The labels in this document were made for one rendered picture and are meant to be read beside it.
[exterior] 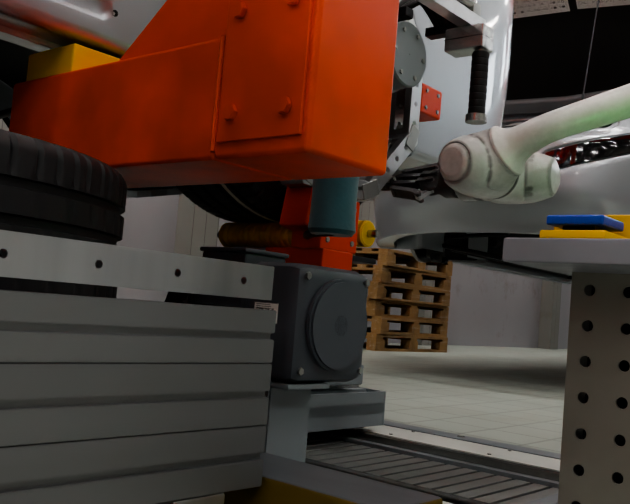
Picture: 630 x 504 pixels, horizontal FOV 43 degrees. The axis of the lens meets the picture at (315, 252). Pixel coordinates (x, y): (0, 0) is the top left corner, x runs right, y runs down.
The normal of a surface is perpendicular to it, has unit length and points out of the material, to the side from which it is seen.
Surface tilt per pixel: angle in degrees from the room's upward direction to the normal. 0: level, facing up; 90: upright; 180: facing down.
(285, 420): 90
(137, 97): 90
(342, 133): 90
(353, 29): 90
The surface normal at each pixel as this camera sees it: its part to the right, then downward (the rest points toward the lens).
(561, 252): -0.64, -0.11
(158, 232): 0.77, 0.02
